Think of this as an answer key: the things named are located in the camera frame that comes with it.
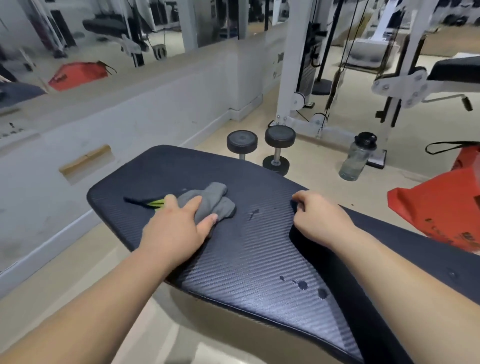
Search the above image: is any person's right hand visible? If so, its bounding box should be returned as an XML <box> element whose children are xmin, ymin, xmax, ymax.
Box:
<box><xmin>291</xmin><ymin>190</ymin><xmax>358</xmax><ymax>251</ymax></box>

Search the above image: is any person's left hand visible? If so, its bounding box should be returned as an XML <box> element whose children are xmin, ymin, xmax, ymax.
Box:
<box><xmin>137</xmin><ymin>193</ymin><xmax>219</xmax><ymax>266</ymax></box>

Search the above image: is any grey microfibre cloth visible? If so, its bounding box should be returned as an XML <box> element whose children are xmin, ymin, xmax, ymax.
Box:
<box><xmin>123</xmin><ymin>182</ymin><xmax>238</xmax><ymax>224</ymax></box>

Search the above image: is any dark blue padded bench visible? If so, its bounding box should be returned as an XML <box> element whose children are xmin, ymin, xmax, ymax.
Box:
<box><xmin>86</xmin><ymin>145</ymin><xmax>480</xmax><ymax>364</ymax></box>

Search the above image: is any person's left forearm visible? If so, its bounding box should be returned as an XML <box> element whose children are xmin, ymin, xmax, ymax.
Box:
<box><xmin>0</xmin><ymin>239</ymin><xmax>181</xmax><ymax>364</ymax></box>

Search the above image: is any person's right forearm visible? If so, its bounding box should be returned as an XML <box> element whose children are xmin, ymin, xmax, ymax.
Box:
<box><xmin>329</xmin><ymin>224</ymin><xmax>480</xmax><ymax>364</ymax></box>

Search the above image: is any clear water bottle black lid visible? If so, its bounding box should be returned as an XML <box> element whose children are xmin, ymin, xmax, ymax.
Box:
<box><xmin>338</xmin><ymin>131</ymin><xmax>378</xmax><ymax>182</ymax></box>

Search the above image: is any black round dumbbell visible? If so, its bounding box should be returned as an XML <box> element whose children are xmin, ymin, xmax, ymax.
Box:
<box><xmin>262</xmin><ymin>125</ymin><xmax>297</xmax><ymax>177</ymax></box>
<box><xmin>226</xmin><ymin>130</ymin><xmax>259</xmax><ymax>161</ymax></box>

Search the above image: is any red shopping bag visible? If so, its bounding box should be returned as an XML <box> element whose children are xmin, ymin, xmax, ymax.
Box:
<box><xmin>387</xmin><ymin>140</ymin><xmax>480</xmax><ymax>256</ymax></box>

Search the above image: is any black round machine base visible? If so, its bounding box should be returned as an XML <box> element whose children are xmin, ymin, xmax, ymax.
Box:
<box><xmin>311</xmin><ymin>77</ymin><xmax>335</xmax><ymax>96</ymax></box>

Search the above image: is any white box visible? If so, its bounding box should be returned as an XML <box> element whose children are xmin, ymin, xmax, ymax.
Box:
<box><xmin>343</xmin><ymin>37</ymin><xmax>400</xmax><ymax>69</ymax></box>

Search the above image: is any black machine seat pad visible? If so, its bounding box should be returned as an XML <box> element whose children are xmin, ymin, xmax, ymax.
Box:
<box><xmin>426</xmin><ymin>56</ymin><xmax>480</xmax><ymax>83</ymax></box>

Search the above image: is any white cable machine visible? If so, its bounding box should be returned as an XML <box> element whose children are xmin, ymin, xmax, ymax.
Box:
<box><xmin>268</xmin><ymin>0</ymin><xmax>474</xmax><ymax>170</ymax></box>

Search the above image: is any grey wall socket panel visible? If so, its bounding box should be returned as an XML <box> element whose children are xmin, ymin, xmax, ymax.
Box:
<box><xmin>0</xmin><ymin>112</ymin><xmax>38</xmax><ymax>149</ymax></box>

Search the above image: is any wall mirror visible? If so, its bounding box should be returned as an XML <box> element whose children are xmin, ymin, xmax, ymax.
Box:
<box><xmin>0</xmin><ymin>0</ymin><xmax>290</xmax><ymax>121</ymax></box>

